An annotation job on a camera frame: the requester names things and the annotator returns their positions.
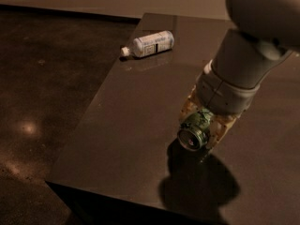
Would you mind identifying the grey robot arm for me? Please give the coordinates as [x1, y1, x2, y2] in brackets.
[177, 0, 300, 152]

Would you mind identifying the white plastic bottle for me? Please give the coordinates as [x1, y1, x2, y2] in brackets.
[120, 31, 174, 58]

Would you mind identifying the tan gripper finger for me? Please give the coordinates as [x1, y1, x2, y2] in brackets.
[205, 112, 240, 150]
[179, 86, 203, 124]

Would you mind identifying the green soda can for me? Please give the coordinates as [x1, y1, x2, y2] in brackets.
[177, 108, 213, 152]

